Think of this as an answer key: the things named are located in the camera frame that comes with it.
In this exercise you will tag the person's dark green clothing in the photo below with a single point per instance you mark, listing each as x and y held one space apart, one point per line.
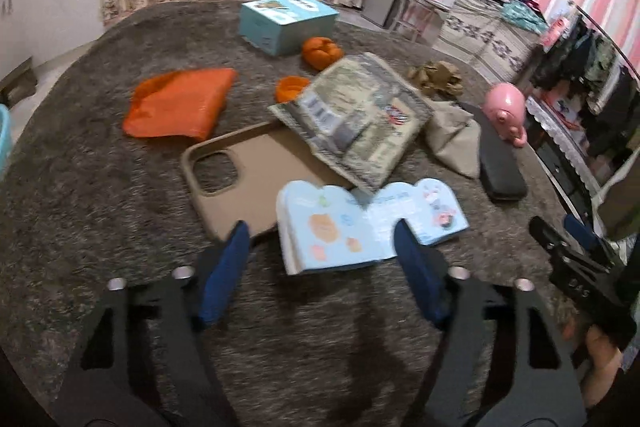
622 202

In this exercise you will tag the light blue picture booklet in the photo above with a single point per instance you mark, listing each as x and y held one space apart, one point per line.
340 227

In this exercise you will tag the patterned cloth covered chest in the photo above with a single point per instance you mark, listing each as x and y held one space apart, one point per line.
480 39

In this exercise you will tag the stack of folded quilts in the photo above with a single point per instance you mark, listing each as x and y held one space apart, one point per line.
500 2

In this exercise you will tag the orange pumpkin toy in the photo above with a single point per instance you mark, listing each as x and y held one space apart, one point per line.
322 53

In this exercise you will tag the orange cloth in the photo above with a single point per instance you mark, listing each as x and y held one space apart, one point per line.
180 104

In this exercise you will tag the teal plastic basket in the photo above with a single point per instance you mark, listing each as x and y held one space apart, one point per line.
4 137

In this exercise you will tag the dark table with lace cloth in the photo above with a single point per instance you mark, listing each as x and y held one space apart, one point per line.
565 157

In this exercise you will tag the low wooden stool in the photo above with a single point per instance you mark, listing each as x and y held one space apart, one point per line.
17 87

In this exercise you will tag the clear plastic packaging bag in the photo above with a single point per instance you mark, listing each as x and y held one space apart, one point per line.
350 117

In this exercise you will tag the beige phone case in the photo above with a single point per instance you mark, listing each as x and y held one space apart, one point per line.
260 177

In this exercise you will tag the clothes rack with clothes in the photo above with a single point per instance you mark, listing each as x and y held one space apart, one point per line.
595 67

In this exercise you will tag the black zip case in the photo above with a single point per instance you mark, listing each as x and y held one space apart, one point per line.
500 167

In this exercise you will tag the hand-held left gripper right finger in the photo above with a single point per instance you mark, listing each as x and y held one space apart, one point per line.
420 267

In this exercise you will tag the teal cardboard box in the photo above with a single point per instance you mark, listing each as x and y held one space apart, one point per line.
280 27

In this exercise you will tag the small folding table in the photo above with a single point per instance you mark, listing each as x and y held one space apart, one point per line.
420 9

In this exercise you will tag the person's right hand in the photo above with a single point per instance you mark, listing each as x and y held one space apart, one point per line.
600 362

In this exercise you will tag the pink piggy bank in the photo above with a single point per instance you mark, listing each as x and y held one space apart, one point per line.
505 109

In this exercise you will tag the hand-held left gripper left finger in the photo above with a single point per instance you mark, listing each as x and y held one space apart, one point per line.
225 277

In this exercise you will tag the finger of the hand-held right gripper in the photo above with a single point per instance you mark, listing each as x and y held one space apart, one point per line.
580 232
542 234

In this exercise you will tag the beige cloth bag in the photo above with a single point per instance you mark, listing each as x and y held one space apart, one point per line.
452 137

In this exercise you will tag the grey shaggy rug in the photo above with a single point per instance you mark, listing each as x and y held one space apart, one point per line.
100 207

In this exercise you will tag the small orange cup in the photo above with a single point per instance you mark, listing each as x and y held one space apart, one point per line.
291 89

